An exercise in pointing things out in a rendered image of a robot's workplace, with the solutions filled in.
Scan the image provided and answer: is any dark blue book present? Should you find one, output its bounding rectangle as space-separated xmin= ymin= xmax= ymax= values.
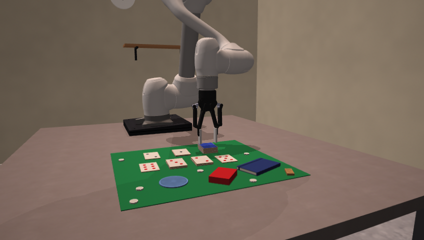
xmin=236 ymin=158 xmax=281 ymax=176

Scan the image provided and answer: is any green felt playing mat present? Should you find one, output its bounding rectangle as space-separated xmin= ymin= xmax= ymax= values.
xmin=110 ymin=140 xmax=310 ymax=211

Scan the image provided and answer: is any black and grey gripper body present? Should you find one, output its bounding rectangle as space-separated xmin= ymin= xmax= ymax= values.
xmin=198 ymin=90 xmax=217 ymax=112

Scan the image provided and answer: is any red square block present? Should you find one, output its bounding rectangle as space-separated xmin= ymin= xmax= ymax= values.
xmin=208 ymin=167 xmax=238 ymax=185

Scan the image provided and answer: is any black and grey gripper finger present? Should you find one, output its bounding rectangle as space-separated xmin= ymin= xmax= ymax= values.
xmin=192 ymin=103 xmax=208 ymax=145
xmin=210 ymin=103 xmax=223 ymax=143

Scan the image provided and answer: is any blue flat round disc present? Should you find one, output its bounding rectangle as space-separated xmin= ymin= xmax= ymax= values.
xmin=159 ymin=176 xmax=189 ymax=189

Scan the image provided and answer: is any blue rectangular tile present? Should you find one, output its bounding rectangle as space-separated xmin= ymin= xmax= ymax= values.
xmin=198 ymin=142 xmax=218 ymax=149

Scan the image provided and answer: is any beige card with black dots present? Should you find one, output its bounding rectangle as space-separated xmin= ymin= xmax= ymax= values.
xmin=143 ymin=152 xmax=161 ymax=160

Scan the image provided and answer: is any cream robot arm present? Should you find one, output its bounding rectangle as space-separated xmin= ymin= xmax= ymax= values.
xmin=135 ymin=0 xmax=254 ymax=127

